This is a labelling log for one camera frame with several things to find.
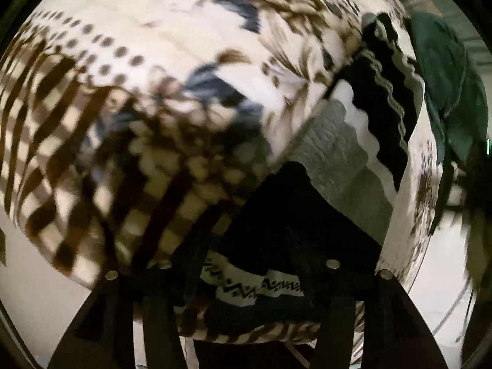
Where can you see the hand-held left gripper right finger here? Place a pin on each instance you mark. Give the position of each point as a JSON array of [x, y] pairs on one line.
[[340, 296]]

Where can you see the floral checkered printed blanket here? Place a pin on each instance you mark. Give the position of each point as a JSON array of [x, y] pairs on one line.
[[153, 65]]

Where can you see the black grey white patterned sweater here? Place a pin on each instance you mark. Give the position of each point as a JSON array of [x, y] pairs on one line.
[[299, 215]]

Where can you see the dark green cloth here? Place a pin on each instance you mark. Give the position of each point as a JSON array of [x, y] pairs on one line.
[[442, 69]]

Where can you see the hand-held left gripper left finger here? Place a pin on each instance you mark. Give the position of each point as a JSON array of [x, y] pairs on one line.
[[159, 296]]

